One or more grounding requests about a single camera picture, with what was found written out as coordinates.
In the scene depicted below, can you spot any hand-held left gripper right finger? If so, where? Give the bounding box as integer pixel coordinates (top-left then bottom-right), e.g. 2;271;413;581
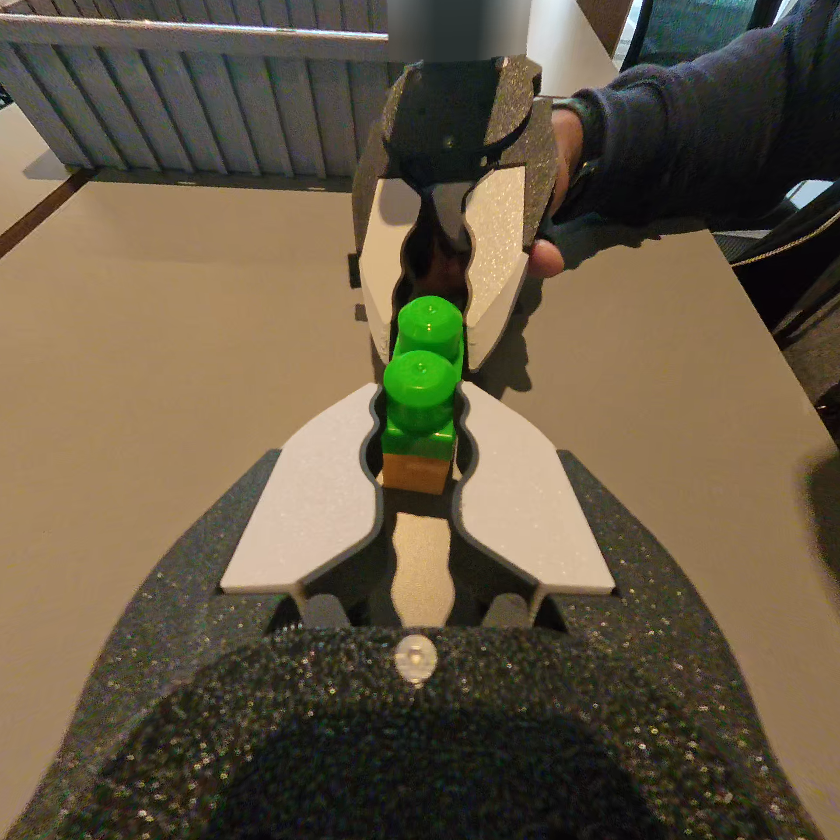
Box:
453;382;618;624

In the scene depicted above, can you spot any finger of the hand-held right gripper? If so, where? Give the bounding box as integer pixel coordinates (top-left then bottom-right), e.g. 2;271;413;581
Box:
360;177;427;365
461;164;531;374

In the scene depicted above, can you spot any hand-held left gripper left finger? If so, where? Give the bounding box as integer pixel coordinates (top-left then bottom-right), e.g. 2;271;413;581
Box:
220;382;386;622

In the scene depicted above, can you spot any yellow mega block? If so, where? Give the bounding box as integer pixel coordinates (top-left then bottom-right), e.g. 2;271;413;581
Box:
381;451;454;494

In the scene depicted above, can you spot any green mega block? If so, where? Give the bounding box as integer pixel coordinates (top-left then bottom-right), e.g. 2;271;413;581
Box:
382;295;467;457

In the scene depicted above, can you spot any grey plastic bin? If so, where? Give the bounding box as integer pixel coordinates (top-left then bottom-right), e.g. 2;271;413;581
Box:
0;0;403;179

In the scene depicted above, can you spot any person's right forearm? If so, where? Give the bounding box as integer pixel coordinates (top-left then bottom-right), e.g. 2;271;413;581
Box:
567;0;840;231

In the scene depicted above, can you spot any person's right hand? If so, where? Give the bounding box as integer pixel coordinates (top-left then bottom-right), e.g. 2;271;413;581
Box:
530;105;588;280

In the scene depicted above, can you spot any black mesh office chair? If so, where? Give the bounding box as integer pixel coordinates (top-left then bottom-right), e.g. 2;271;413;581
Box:
623;0;788;70

